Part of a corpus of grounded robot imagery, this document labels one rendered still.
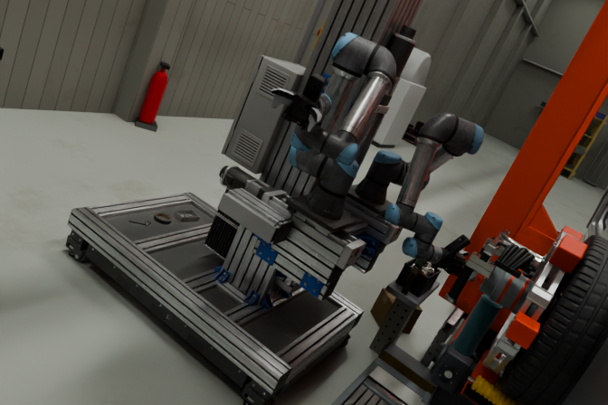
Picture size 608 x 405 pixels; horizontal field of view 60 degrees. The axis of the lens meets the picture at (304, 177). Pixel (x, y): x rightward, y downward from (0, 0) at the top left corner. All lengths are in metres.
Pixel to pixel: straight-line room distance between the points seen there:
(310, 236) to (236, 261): 0.55
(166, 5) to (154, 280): 2.82
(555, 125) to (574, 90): 0.16
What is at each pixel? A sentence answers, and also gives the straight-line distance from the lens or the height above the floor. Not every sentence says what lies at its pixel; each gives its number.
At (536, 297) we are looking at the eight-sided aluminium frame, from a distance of 1.88.
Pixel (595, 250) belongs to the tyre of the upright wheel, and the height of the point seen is 1.15.
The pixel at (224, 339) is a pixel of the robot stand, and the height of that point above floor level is 0.20.
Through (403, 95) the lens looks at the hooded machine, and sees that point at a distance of 8.40.
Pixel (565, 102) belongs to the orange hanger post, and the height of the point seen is 1.56.
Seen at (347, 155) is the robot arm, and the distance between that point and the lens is 1.66.
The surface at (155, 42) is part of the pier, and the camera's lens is 4.72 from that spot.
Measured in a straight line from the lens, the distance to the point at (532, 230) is 4.48.
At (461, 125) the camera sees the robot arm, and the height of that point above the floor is 1.32.
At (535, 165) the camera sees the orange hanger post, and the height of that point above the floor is 1.27.
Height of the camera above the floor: 1.46
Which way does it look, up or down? 16 degrees down
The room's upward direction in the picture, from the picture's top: 24 degrees clockwise
